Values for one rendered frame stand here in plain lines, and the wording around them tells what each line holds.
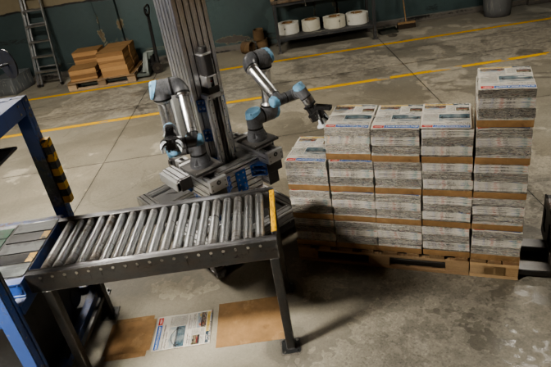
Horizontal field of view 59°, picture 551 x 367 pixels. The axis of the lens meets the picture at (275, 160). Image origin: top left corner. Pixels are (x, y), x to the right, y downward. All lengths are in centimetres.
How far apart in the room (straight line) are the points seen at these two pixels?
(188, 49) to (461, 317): 238
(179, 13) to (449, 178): 196
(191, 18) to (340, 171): 138
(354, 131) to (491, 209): 94
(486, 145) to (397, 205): 66
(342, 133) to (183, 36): 121
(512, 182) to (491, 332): 86
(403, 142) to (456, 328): 112
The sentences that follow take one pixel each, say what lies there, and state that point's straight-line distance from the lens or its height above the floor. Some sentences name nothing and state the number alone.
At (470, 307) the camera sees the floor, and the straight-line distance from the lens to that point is 332.
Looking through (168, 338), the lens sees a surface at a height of 1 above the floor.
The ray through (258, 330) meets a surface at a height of 0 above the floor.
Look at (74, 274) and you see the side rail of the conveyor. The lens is 284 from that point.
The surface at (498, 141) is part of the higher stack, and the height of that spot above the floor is 98.
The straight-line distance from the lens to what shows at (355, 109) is 328.
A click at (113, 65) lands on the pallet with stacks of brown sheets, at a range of 900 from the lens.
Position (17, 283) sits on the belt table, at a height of 79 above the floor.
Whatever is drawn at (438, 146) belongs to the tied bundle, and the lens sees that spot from 300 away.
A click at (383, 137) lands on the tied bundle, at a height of 100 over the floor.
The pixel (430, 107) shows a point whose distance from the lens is 322.
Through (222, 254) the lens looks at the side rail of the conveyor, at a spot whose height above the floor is 76.
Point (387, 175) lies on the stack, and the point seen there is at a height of 73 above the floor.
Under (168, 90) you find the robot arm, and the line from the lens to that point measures 316.
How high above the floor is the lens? 230
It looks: 27 degrees down
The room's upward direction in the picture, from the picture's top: 9 degrees counter-clockwise
